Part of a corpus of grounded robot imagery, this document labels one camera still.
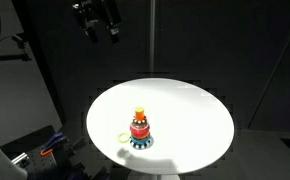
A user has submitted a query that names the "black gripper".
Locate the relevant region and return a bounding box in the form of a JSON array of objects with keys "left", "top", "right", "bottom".
[{"left": 79, "top": 0, "right": 123, "bottom": 45}]

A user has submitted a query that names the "orange stacking peg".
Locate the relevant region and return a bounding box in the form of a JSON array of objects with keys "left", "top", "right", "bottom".
[{"left": 134, "top": 106, "right": 146, "bottom": 122}]

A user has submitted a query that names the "small black white ring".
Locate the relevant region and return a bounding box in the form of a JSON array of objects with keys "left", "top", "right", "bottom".
[{"left": 132, "top": 115, "right": 148, "bottom": 127}]

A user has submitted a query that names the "grey metal pole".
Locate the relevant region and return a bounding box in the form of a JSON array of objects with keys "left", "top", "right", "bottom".
[{"left": 149, "top": 0, "right": 157, "bottom": 80}]

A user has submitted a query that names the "purple orange clamp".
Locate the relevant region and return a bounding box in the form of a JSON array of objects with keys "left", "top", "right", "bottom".
[{"left": 39, "top": 131, "right": 66, "bottom": 157}]

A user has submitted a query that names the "perforated metal plate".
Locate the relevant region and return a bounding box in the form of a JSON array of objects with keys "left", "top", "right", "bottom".
[{"left": 20, "top": 146, "right": 73, "bottom": 180}]

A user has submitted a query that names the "silver metal cylinder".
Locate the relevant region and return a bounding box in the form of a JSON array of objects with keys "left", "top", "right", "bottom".
[{"left": 10, "top": 152, "right": 30, "bottom": 166}]

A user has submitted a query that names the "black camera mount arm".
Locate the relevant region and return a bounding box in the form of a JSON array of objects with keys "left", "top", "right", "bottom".
[{"left": 0, "top": 33, "right": 33, "bottom": 64}]

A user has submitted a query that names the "red stacking ring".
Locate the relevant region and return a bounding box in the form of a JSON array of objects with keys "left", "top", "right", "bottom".
[{"left": 129, "top": 122, "right": 152, "bottom": 135}]

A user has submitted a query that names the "yellow-green ring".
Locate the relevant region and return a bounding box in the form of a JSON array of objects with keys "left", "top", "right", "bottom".
[{"left": 116, "top": 131, "right": 131, "bottom": 145}]

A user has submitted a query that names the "orange stacking ring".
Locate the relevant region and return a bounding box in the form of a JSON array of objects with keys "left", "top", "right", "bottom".
[{"left": 130, "top": 130, "right": 152, "bottom": 141}]

